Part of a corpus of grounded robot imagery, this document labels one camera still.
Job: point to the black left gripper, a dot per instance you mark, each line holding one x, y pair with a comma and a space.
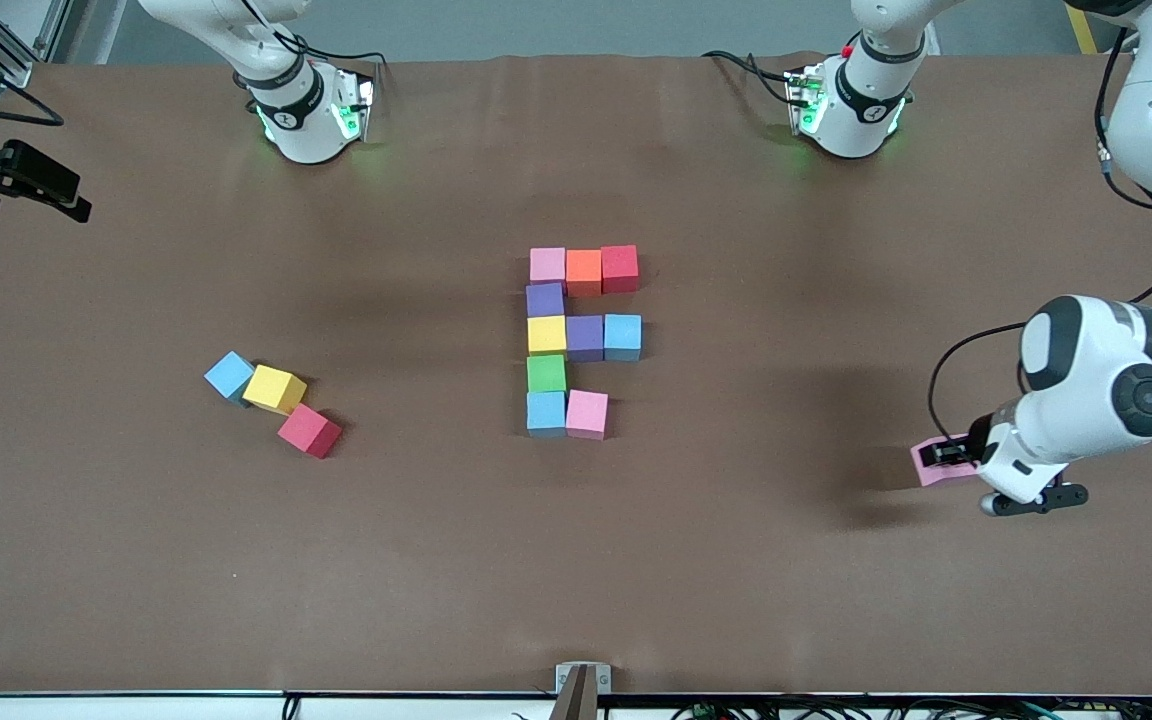
973, 440

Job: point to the pink foam cube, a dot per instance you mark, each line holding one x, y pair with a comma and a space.
547, 265
941, 477
587, 414

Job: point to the blue foam cube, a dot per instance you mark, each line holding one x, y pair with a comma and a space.
623, 336
228, 373
545, 413

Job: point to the red foam cube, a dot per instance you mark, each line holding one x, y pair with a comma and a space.
620, 268
309, 430

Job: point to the purple foam cube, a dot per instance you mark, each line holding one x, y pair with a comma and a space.
545, 300
586, 338

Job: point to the orange foam cube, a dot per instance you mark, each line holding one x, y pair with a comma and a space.
584, 273

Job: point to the green foam cube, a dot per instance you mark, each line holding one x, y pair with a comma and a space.
546, 373

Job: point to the yellow foam cube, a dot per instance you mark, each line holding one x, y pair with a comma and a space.
274, 388
547, 335

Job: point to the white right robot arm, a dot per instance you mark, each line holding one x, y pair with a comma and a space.
296, 110

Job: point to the brown table mat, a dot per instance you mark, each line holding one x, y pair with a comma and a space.
576, 580

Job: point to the aluminium frame profile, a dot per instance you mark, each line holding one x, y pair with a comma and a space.
11, 70

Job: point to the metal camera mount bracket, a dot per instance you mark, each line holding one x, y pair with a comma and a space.
583, 690

